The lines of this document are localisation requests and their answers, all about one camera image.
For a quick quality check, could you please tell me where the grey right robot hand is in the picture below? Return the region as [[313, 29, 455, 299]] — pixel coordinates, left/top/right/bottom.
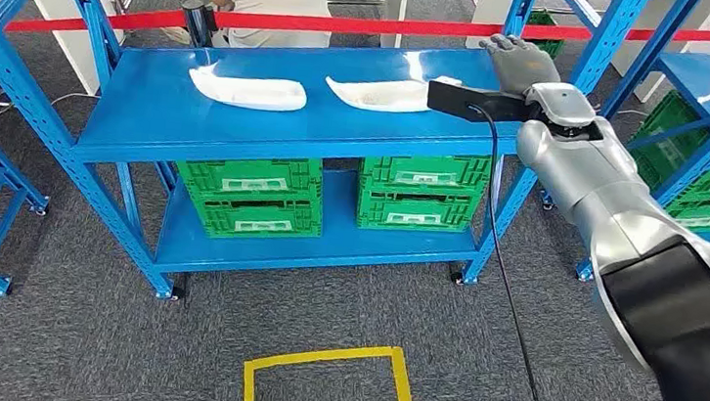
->
[[474, 32, 566, 103]]

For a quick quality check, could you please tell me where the white part with orange writing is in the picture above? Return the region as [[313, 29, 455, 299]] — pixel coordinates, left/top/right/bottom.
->
[[323, 65, 466, 120]]

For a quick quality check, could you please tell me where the plain white plastic part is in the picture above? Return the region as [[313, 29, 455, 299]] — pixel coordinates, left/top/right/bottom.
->
[[185, 60, 310, 116]]

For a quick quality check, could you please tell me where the red barrier belt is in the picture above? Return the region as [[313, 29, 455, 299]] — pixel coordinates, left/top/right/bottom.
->
[[3, 0, 710, 101]]

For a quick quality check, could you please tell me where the yellow floor tape square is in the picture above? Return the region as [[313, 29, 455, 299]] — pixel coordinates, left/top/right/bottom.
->
[[241, 333, 428, 401]]

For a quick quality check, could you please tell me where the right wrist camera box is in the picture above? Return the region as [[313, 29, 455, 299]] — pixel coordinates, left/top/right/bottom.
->
[[425, 79, 537, 128]]

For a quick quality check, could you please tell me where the black camera cable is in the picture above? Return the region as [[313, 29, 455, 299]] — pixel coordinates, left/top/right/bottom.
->
[[438, 103, 590, 401]]

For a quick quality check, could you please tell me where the black stanchion post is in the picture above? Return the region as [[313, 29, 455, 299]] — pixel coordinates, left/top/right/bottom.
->
[[177, 0, 223, 51]]

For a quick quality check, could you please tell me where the white floor cable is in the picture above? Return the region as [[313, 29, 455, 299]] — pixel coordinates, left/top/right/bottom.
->
[[48, 89, 101, 111]]

